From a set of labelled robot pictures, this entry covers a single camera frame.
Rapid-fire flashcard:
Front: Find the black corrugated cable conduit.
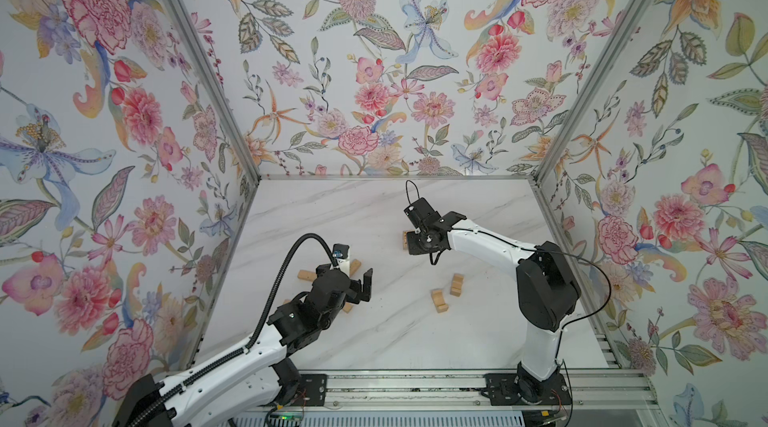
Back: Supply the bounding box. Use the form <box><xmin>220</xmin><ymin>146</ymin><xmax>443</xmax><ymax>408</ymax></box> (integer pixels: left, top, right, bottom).
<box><xmin>125</xmin><ymin>233</ymin><xmax>340</xmax><ymax>427</ymax></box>

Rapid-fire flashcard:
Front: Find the wood arch block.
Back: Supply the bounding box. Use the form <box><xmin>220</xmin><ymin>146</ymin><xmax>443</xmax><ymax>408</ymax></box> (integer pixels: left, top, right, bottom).
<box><xmin>430</xmin><ymin>289</ymin><xmax>449</xmax><ymax>313</ymax></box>
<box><xmin>450</xmin><ymin>274</ymin><xmax>464</xmax><ymax>297</ymax></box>

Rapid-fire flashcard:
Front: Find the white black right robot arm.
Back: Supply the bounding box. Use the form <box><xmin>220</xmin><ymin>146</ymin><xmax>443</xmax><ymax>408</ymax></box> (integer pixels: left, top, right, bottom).
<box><xmin>404</xmin><ymin>198</ymin><xmax>581</xmax><ymax>404</ymax></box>

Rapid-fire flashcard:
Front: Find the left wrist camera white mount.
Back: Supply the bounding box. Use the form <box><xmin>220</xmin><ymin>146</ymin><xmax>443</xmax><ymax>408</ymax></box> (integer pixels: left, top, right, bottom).
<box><xmin>332</xmin><ymin>244</ymin><xmax>351</xmax><ymax>277</ymax></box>

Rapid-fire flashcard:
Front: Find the numbered long wood block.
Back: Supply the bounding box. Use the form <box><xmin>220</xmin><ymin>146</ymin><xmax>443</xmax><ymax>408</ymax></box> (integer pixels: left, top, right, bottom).
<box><xmin>297</xmin><ymin>270</ymin><xmax>317</xmax><ymax>282</ymax></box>

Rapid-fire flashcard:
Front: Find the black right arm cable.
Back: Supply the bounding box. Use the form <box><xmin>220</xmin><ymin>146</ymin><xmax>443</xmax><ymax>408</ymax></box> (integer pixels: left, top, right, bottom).
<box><xmin>404</xmin><ymin>179</ymin><xmax>613</xmax><ymax>427</ymax></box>

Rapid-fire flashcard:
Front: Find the aluminium corner post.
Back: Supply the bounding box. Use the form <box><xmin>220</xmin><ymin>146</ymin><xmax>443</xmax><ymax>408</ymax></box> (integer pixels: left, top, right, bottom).
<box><xmin>530</xmin><ymin>0</ymin><xmax>652</xmax><ymax>187</ymax></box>
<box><xmin>162</xmin><ymin>0</ymin><xmax>261</xmax><ymax>186</ymax></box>

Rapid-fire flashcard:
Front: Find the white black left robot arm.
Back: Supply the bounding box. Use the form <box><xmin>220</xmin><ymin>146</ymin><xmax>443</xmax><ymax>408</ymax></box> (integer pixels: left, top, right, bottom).
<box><xmin>112</xmin><ymin>268</ymin><xmax>373</xmax><ymax>426</ymax></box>

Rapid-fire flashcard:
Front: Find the engraved long wood block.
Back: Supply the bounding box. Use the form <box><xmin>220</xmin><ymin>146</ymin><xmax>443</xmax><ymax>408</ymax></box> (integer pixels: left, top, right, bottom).
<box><xmin>349</xmin><ymin>259</ymin><xmax>362</xmax><ymax>276</ymax></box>

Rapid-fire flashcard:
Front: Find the wood arch block far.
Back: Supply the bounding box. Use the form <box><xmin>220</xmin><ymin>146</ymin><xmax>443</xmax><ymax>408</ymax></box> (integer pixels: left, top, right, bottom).
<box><xmin>450</xmin><ymin>274</ymin><xmax>464</xmax><ymax>297</ymax></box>

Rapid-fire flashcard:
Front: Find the aluminium corner post right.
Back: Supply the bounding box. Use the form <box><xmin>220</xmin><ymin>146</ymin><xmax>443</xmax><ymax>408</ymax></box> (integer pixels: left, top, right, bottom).
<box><xmin>530</xmin><ymin>0</ymin><xmax>652</xmax><ymax>187</ymax></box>

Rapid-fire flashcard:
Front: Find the aluminium corner post left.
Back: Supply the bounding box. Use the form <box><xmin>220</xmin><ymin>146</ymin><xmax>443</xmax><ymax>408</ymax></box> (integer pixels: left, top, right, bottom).
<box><xmin>162</xmin><ymin>0</ymin><xmax>261</xmax><ymax>186</ymax></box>

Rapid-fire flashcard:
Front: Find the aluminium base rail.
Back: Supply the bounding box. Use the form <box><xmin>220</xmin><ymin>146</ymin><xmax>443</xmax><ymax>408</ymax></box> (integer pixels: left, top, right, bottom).
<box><xmin>285</xmin><ymin>368</ymin><xmax>658</xmax><ymax>412</ymax></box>

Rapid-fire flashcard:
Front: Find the wood arch block near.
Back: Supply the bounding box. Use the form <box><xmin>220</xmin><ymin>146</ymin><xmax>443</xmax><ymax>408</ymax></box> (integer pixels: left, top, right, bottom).
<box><xmin>430</xmin><ymin>289</ymin><xmax>449</xmax><ymax>313</ymax></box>

